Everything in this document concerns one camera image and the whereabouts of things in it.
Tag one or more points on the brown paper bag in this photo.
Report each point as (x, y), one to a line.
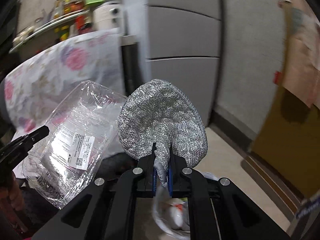
(303, 62)

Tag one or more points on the clear plastic food container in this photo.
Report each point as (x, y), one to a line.
(75, 135)

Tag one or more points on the clear bag with trash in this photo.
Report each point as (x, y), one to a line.
(172, 217)

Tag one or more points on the metal wall shelf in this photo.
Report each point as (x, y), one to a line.
(47, 27)

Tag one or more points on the wooden door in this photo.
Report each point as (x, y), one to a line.
(287, 142)

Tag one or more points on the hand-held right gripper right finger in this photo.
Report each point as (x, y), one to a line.
(170, 180)

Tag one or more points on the white kitchen appliance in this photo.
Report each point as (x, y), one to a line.
(107, 15)

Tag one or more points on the small red sticker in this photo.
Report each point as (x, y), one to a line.
(278, 77)

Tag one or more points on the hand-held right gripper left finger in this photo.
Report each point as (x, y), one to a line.
(155, 182)

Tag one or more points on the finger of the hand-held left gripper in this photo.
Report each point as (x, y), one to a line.
(30, 137)

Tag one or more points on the grey refrigerator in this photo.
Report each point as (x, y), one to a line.
(187, 42)

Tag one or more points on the silver grey scouring cloth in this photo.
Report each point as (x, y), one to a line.
(162, 120)

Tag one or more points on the floral chair cover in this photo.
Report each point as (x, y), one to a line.
(62, 67)

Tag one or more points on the blue printed package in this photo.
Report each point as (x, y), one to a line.
(308, 207)

